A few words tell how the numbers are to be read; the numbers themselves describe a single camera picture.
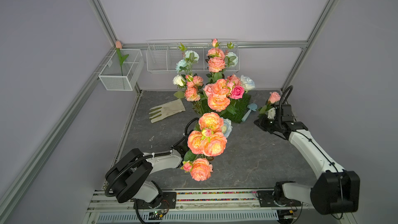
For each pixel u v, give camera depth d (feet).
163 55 3.26
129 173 1.42
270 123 2.35
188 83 2.13
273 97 2.44
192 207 2.41
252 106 3.58
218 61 1.97
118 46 2.92
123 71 2.90
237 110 3.44
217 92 1.72
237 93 1.75
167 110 3.56
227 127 1.86
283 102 2.43
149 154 1.62
